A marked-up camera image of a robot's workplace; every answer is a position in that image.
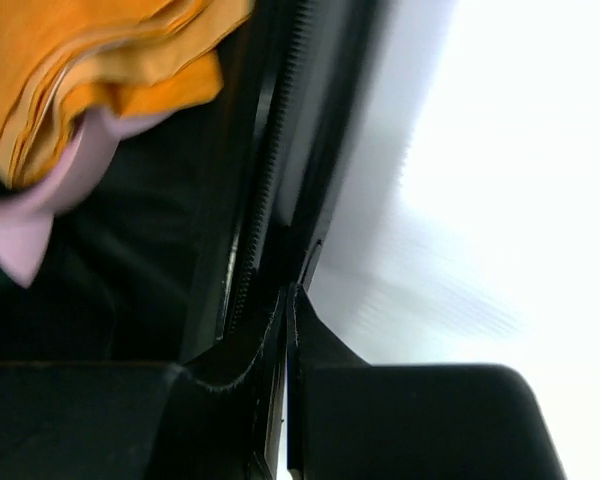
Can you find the pink blue cat-ear headphones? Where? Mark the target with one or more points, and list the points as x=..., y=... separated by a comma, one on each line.
x=26, y=218

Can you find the black hard-shell suitcase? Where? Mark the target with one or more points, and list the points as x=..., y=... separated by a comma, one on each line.
x=197, y=215

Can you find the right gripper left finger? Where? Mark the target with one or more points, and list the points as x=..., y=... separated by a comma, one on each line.
x=68, y=411

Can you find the orange cloth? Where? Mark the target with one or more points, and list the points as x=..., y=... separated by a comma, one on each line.
x=59, y=59

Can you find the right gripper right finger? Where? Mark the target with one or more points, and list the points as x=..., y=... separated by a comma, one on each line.
x=348, y=419

